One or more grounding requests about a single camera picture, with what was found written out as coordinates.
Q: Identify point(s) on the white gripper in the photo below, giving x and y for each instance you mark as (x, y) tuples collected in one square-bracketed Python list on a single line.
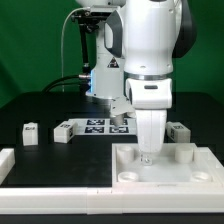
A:
[(150, 132)]

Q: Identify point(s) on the white square table top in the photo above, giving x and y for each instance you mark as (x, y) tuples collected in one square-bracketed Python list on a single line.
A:
[(176, 165)]

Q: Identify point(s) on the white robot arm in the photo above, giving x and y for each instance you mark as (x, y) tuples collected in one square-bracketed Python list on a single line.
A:
[(136, 42)]

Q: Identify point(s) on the white marker tag sheet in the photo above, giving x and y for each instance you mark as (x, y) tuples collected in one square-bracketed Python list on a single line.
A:
[(102, 126)]

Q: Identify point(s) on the white left fence piece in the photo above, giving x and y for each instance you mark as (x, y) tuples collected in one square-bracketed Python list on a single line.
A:
[(7, 161)]

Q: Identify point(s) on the white front fence wall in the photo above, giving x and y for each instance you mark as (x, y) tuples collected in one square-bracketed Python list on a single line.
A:
[(107, 201)]

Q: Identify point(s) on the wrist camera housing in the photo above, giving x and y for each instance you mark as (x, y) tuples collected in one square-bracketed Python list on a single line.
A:
[(149, 95)]

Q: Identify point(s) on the black camera stand pole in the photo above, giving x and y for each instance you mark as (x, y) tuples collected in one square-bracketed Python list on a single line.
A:
[(86, 66)]

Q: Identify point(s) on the black camera on stand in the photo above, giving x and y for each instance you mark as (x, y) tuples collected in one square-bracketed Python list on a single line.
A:
[(92, 14)]

